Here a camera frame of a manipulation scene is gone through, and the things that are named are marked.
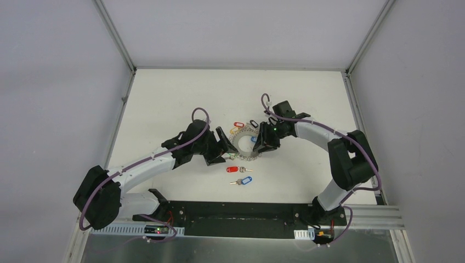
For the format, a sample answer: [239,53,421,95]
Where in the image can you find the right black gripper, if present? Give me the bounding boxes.
[253,121,290,153]

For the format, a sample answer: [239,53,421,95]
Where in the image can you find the metal disc keyring holder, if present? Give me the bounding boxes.
[226,121,262,161]

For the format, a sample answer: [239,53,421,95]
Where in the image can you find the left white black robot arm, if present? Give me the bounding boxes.
[73,119,238,230]

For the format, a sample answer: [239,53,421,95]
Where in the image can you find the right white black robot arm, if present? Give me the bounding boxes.
[253,100,379,225]

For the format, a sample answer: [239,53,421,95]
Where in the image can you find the key with red tag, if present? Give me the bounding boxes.
[226,166,252,173]

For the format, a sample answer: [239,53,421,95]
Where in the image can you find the key with blue tag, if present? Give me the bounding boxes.
[229,176,253,185]

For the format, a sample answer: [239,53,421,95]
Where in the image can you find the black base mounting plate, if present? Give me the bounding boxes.
[150,201,347,239]

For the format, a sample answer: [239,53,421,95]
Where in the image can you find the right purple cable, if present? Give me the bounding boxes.
[260,93,382,251]

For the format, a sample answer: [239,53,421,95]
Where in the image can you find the right white cable duct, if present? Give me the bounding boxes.
[293,228,315,241]

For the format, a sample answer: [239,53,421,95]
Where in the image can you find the aluminium frame rail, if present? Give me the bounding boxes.
[345,204,405,230]

